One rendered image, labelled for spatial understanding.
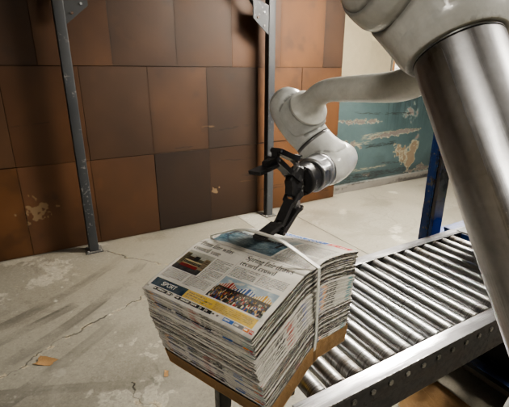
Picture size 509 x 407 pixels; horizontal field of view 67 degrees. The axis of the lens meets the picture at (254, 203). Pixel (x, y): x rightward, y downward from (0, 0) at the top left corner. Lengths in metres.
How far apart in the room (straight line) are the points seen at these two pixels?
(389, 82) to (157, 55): 3.18
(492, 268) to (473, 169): 0.10
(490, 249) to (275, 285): 0.39
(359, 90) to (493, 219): 0.49
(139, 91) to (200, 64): 0.66
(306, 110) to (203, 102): 3.04
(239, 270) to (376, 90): 0.45
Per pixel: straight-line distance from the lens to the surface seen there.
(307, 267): 0.78
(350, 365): 1.17
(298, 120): 1.00
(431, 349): 1.29
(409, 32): 0.50
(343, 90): 0.89
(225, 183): 4.23
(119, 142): 3.79
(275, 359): 0.74
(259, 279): 0.75
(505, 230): 0.44
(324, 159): 0.96
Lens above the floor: 1.55
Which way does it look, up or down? 19 degrees down
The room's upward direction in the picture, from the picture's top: straight up
